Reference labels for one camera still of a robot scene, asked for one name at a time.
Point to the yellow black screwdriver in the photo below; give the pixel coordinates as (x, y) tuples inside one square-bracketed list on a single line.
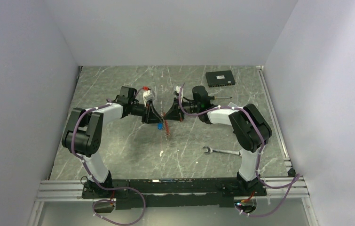
[(224, 97)]

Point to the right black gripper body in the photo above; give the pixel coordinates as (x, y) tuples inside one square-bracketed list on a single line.
[(190, 108)]

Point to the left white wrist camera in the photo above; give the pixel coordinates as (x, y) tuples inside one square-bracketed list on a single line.
[(148, 94)]

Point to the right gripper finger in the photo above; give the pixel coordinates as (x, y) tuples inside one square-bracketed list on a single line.
[(175, 108), (174, 117)]

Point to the black box device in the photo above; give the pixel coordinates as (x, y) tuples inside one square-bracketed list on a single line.
[(220, 78)]

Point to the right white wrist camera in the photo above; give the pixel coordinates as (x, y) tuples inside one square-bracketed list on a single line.
[(178, 91)]

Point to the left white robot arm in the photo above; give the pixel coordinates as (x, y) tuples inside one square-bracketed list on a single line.
[(83, 132)]

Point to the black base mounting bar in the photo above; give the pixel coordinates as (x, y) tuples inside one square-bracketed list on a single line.
[(136, 193)]

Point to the silver combination wrench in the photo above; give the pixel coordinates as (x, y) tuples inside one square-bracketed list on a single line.
[(209, 150)]

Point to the blue tagged key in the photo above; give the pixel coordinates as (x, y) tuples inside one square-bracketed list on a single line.
[(160, 126)]

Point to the aluminium frame rail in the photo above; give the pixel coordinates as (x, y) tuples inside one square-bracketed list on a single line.
[(71, 191)]

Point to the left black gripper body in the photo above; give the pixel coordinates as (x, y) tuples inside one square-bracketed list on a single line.
[(139, 109)]

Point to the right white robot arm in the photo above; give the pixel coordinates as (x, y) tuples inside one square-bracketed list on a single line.
[(249, 126)]

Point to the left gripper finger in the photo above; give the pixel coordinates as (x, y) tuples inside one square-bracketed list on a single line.
[(154, 121), (152, 111)]

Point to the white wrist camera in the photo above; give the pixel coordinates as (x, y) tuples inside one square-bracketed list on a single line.
[(148, 94), (178, 91)]

